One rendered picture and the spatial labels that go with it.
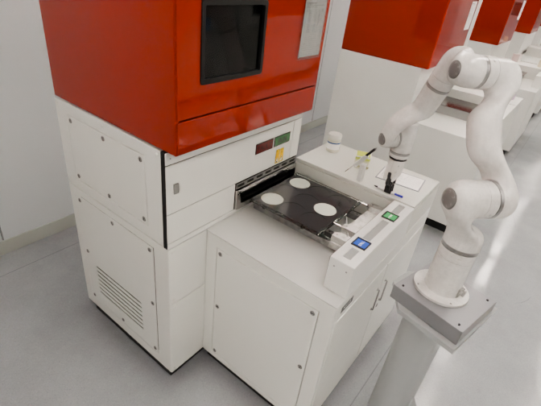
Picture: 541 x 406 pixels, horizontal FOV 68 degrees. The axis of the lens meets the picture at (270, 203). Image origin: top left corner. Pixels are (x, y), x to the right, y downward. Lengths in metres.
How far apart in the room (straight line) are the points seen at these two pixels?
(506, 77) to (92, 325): 2.20
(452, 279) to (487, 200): 0.30
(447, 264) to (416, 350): 0.38
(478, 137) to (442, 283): 0.49
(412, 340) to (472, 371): 1.01
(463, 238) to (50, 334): 2.03
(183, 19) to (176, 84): 0.18
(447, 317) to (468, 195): 0.41
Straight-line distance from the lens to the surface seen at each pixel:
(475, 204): 1.31
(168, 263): 1.61
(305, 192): 1.85
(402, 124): 1.63
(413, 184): 2.00
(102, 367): 2.28
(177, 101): 1.26
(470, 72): 1.37
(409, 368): 1.75
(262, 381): 1.97
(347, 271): 1.39
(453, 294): 1.52
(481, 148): 1.37
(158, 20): 1.25
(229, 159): 1.60
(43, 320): 2.57
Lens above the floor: 1.80
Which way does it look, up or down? 31 degrees down
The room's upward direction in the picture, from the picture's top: 7 degrees clockwise
